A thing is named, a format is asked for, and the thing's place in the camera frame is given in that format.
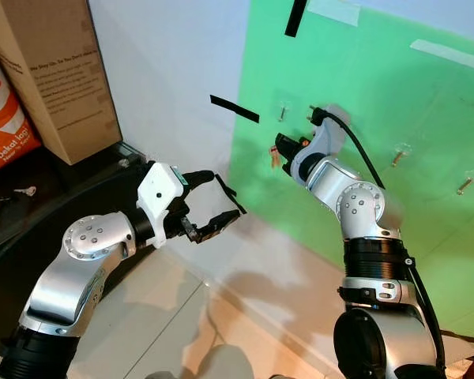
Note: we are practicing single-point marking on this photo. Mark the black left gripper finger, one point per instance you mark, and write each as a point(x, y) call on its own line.
point(201, 178)
point(217, 223)

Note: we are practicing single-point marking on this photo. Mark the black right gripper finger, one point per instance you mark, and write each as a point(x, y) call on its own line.
point(282, 144)

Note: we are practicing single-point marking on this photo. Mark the key bunch with orange tag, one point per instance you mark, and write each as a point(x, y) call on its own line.
point(275, 160)

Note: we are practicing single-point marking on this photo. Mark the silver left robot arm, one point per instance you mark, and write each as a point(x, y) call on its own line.
point(63, 276)

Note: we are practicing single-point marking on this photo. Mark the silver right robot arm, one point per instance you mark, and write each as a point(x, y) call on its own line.
point(371, 209)

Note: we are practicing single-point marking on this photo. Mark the black tape strip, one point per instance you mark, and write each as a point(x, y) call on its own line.
point(296, 17)
point(227, 189)
point(235, 109)

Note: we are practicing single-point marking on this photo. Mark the black table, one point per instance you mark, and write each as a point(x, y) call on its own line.
point(31, 221)

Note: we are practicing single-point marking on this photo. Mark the silver key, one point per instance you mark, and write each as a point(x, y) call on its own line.
point(20, 190)

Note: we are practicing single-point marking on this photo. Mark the white tape strip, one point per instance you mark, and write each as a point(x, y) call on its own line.
point(450, 55)

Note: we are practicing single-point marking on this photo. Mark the printed brown cardboard box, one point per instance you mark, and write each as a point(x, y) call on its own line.
point(55, 71)

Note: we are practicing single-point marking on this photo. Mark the orange white bag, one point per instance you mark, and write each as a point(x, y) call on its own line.
point(4, 126)

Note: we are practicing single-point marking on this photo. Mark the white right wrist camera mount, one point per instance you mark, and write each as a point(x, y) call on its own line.
point(320, 146)

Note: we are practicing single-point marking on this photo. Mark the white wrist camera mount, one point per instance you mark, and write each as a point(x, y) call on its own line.
point(159, 193)
point(320, 146)

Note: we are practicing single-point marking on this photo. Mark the clear adhesive wall hook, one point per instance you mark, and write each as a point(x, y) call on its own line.
point(468, 181)
point(283, 109)
point(400, 154)

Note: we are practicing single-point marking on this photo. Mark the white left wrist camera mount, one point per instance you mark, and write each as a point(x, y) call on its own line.
point(159, 193)

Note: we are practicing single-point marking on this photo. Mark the green wall sheet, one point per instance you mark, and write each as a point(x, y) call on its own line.
point(411, 118)

